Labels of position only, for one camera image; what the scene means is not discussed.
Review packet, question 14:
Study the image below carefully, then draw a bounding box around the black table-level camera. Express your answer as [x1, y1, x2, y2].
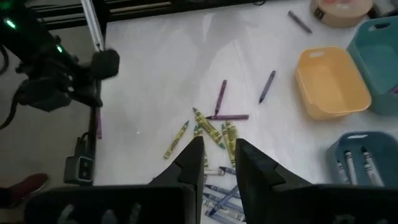
[63, 133, 95, 185]

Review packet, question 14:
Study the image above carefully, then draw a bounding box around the teal plastic bin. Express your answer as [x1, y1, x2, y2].
[346, 15, 398, 116]

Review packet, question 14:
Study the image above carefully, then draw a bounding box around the white table lamp wooden base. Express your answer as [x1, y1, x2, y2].
[310, 0, 374, 28]

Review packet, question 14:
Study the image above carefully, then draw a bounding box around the yellow plastic bin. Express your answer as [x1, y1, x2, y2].
[294, 46, 373, 121]

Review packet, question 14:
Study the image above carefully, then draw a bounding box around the person's shoe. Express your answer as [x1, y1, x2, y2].
[0, 173, 50, 208]

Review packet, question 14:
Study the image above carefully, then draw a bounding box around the blue-grey plastic bin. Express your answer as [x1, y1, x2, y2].
[325, 131, 398, 187]

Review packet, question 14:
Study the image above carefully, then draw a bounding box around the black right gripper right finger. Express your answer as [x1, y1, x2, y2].
[234, 138, 312, 190]

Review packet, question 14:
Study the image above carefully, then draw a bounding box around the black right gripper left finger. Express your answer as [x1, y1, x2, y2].
[149, 136, 205, 187]

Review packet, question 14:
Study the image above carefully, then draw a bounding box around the silver aluminium post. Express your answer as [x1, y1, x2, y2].
[80, 0, 106, 52]

